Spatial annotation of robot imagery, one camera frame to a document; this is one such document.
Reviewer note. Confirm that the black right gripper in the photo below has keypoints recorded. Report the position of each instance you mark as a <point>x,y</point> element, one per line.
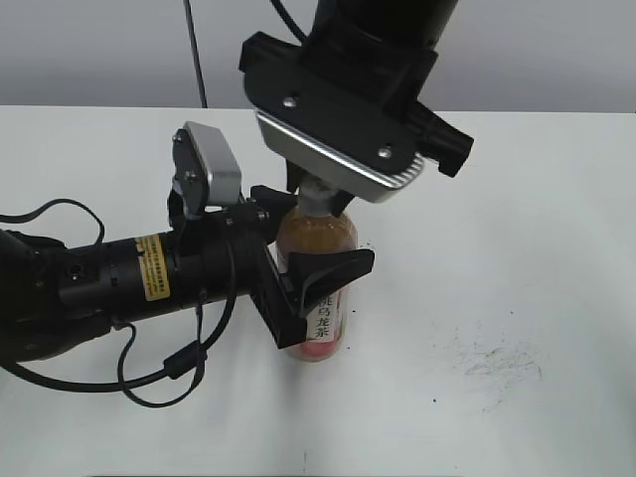
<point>361,100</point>

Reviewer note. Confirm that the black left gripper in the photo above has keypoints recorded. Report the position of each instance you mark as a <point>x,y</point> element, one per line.
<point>224,255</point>

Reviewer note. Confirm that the white bottle cap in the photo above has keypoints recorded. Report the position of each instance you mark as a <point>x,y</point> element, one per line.
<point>315,197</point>

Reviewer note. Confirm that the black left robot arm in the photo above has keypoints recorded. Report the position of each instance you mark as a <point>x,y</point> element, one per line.
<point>54,298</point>

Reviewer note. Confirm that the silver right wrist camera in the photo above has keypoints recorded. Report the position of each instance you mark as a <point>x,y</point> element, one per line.
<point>322,130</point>

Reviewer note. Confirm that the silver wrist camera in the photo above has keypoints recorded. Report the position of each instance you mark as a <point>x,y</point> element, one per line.
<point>322,130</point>
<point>207,173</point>

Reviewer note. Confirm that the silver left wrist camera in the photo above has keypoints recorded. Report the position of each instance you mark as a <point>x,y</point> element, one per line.
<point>207,173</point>

